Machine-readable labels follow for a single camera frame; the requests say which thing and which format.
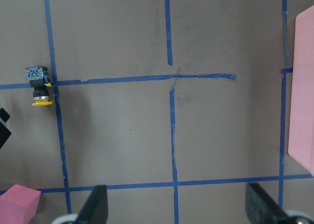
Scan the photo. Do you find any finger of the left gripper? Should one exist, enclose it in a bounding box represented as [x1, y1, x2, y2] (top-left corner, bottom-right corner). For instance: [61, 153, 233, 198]
[0, 108, 12, 148]

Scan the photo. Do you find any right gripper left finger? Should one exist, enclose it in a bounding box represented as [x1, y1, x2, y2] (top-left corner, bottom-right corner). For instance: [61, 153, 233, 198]
[76, 185, 108, 224]

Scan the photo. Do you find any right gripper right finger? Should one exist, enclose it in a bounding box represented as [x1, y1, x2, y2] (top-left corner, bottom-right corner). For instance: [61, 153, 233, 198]
[245, 183, 288, 224]

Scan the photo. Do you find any yellow push button switch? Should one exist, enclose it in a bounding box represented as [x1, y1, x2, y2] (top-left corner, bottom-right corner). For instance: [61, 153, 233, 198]
[26, 66, 53, 106]

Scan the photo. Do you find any pink cube bottom centre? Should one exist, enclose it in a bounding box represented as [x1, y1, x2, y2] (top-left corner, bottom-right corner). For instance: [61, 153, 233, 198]
[0, 184, 41, 224]

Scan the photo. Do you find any pink plastic bin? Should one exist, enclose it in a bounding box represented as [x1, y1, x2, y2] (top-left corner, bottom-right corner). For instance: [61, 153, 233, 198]
[288, 6, 314, 174]

